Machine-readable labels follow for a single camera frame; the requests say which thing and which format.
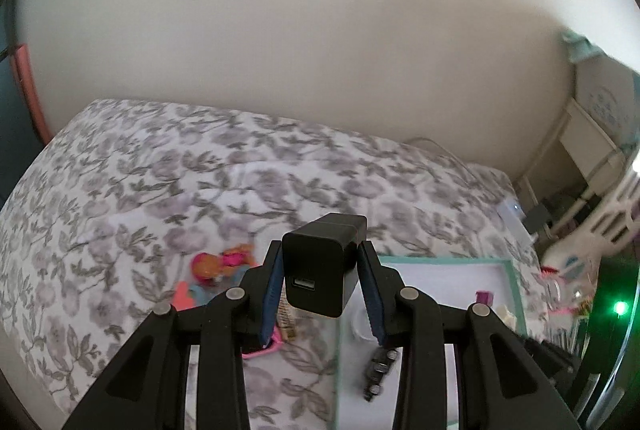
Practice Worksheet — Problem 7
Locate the white router box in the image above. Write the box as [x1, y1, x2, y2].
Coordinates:
[497, 198, 535, 247]

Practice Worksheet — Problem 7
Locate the white plastic chair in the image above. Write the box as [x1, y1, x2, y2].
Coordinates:
[541, 168, 639, 272]

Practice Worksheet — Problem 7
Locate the black power adapter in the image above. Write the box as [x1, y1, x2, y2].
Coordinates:
[522, 204, 551, 235]

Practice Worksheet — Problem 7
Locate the black usb charger cube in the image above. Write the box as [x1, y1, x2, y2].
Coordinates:
[282, 213, 367, 318]

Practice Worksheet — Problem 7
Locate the pink door frame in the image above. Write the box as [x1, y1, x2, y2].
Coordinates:
[11, 44, 53, 145]

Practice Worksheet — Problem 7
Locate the pink round toy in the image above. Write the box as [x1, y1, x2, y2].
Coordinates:
[242, 327, 283, 360]

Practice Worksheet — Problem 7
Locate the cluttered side items pile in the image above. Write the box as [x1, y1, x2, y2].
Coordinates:
[539, 256, 599, 358]

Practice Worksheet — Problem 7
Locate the white plastic hair claw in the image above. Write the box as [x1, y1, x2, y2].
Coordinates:
[494, 306, 518, 332]

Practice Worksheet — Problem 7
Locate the teal shallow box lid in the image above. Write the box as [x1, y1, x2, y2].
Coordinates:
[333, 257, 527, 430]

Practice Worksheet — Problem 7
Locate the floral grey blanket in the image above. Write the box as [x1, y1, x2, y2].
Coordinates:
[1, 100, 548, 429]

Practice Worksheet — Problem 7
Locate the pink dog figurine toy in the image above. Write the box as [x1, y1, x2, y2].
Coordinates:
[191, 244, 256, 285]

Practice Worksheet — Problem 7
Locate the orange blue carrot knife toy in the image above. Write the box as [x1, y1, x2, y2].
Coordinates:
[171, 282, 214, 311]

